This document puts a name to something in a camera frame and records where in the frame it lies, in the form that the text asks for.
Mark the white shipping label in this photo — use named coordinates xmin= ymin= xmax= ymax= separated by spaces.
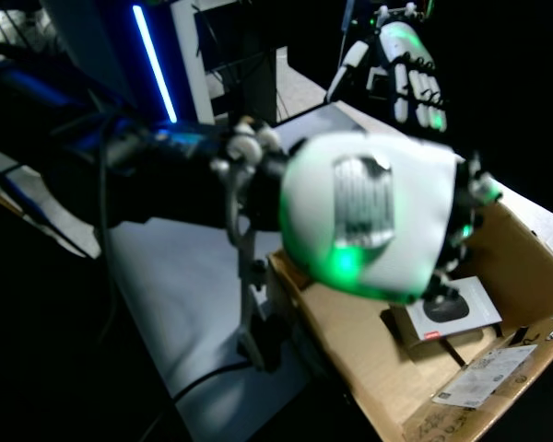
xmin=431 ymin=343 xmax=538 ymax=409

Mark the brown cardboard box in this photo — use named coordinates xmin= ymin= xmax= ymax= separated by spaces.
xmin=265 ymin=197 xmax=553 ymax=442

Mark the metal bracket stand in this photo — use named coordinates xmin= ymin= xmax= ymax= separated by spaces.
xmin=224 ymin=183 xmax=292 ymax=375

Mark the grey table cloth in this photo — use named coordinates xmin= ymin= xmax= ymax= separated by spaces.
xmin=105 ymin=45 xmax=553 ymax=415

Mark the grey mouse box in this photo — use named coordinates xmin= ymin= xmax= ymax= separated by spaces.
xmin=389 ymin=275 xmax=504 ymax=355

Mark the blue light strip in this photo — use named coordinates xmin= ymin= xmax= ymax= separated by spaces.
xmin=132 ymin=4 xmax=179 ymax=124

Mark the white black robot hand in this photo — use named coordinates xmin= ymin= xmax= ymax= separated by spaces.
xmin=278 ymin=131 xmax=504 ymax=306
xmin=324 ymin=20 xmax=449 ymax=134

